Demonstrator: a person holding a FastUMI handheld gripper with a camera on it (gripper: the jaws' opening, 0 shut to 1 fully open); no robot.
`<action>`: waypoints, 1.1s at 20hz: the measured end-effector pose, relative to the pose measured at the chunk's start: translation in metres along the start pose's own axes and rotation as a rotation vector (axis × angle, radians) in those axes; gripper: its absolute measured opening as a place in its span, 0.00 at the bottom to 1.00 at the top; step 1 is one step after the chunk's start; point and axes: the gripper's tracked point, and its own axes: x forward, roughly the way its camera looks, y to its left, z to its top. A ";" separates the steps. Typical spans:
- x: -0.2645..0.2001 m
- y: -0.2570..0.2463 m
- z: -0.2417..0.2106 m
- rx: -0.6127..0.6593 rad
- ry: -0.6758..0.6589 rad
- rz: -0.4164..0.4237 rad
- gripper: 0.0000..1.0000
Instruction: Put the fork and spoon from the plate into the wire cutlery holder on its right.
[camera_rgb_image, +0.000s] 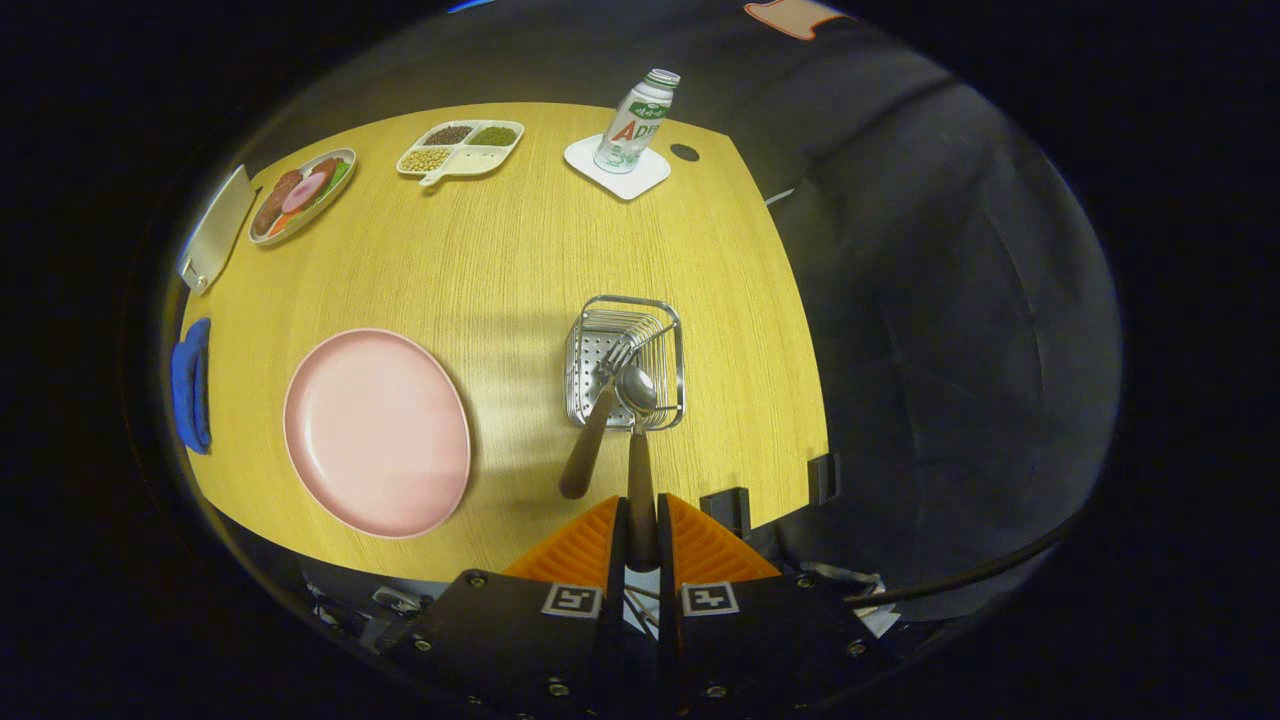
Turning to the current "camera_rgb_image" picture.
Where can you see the small brown sausage piece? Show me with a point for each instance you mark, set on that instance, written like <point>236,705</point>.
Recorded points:
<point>324,167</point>

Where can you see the white oval food plate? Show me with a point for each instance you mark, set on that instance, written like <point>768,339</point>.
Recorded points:
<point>330,205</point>

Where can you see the green lettuce leaf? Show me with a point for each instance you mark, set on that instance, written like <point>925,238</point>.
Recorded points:
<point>338,178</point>

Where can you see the long brown sausage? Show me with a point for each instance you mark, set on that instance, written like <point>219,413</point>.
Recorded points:
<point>272,205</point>

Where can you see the pink round plate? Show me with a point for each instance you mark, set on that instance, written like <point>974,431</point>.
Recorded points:
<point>375,430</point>

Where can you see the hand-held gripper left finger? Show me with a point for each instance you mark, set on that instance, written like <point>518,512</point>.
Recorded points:
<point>510,640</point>

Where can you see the white divided dish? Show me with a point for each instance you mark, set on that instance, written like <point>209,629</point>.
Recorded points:
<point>485,160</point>

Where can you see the black table hole cap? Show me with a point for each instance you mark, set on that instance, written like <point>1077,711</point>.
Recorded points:
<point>685,152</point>

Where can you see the pink ham slice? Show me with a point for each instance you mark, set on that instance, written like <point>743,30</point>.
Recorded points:
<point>304,193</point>

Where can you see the orange carrot slice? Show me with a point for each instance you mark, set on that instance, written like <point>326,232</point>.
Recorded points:
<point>279,224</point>

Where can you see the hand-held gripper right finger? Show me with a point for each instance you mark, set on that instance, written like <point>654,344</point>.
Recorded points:
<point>770,645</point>

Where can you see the black table clamp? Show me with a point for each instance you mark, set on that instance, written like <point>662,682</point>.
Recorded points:
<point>725,510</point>
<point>822,478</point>

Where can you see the white plastic drink bottle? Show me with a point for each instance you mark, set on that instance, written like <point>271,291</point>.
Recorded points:
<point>632,125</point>

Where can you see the pile of brown beans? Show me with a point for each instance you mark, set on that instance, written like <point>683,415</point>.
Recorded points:
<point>448,135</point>

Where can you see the white square coaster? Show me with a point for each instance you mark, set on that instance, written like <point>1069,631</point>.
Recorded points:
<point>640,180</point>

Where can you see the pile of yellow beans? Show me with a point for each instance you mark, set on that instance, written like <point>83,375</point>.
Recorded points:
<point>425,160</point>

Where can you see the blue folded cloth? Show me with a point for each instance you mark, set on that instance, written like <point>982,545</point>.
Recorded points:
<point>188,390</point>

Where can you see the pile of green beans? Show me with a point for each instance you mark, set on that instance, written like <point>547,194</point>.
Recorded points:
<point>494,136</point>

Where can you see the white toaster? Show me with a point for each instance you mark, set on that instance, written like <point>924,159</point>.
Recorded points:
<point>220,235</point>

